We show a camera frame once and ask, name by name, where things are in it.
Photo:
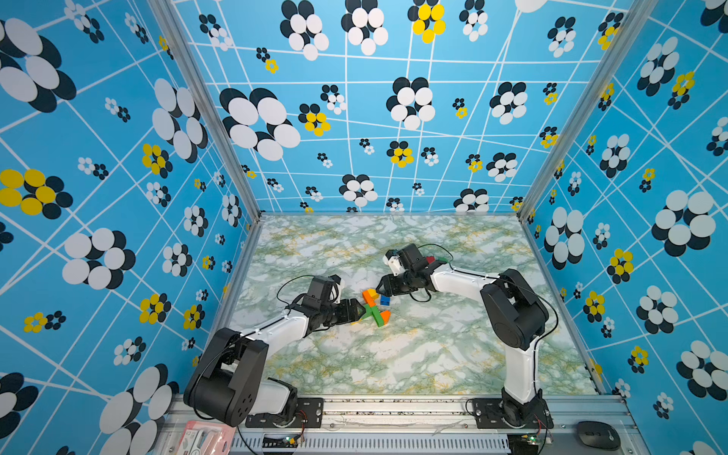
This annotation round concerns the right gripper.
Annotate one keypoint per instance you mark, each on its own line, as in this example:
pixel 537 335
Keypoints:
pixel 388 286

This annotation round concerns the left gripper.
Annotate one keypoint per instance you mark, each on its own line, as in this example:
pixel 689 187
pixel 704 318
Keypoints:
pixel 348 317

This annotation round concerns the green long lego brick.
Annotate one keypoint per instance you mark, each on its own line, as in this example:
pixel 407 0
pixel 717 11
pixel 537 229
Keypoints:
pixel 373 312

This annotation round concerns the orange long lego brick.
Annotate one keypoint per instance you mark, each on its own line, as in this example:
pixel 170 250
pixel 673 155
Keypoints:
pixel 370 303

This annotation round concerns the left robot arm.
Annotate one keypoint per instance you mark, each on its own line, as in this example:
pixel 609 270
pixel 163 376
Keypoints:
pixel 228 384

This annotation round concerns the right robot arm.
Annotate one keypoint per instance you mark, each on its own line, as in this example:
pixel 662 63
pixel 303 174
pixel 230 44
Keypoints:
pixel 517 316

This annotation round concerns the pink packaged item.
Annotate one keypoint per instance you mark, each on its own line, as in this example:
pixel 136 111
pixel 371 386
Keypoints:
pixel 201 438

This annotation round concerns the black computer mouse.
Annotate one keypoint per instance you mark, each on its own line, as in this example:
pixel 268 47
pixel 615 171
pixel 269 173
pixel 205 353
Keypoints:
pixel 598 435

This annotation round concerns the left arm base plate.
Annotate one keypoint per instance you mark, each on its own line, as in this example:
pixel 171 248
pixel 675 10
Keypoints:
pixel 307 414

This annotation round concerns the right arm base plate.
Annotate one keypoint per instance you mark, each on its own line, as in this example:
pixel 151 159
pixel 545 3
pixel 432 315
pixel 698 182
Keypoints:
pixel 489 412

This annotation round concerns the aluminium front rail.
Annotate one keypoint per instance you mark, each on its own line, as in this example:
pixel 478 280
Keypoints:
pixel 439 424

